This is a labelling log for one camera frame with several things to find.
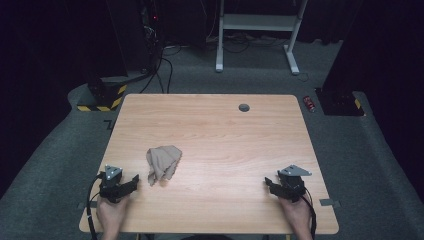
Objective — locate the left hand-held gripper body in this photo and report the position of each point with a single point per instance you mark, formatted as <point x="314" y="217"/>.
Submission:
<point x="111" y="186"/>

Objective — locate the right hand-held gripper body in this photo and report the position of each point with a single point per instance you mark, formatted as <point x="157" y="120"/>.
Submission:
<point x="291" y="185"/>

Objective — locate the beige cloth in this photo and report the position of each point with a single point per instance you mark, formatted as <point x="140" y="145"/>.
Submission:
<point x="163" y="161"/>

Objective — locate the person's left hand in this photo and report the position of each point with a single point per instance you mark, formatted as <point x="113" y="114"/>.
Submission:
<point x="111" y="213"/>

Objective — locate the person's right hand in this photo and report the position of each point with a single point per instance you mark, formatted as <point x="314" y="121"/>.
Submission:
<point x="296" y="213"/>

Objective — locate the grey tape strip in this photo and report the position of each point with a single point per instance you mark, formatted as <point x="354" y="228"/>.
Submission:
<point x="328" y="202"/>
<point x="81" y="205"/>

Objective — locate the grey round table grommet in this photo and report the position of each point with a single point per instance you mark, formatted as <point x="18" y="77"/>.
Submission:
<point x="244" y="107"/>

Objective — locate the red can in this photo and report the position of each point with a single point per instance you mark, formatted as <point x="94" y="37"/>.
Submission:
<point x="309" y="103"/>

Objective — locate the black yellow striped stand base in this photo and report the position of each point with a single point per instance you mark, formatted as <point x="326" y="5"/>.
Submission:
<point x="106" y="96"/>

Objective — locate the black stand base yellow corner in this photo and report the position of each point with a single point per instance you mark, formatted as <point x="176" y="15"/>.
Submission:
<point x="338" y="103"/>

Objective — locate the dark equipment rack red light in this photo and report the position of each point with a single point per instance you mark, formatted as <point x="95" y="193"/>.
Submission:
<point x="151" y="33"/>

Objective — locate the white metal stand frame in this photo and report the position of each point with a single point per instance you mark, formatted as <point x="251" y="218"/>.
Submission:
<point x="256" y="22"/>

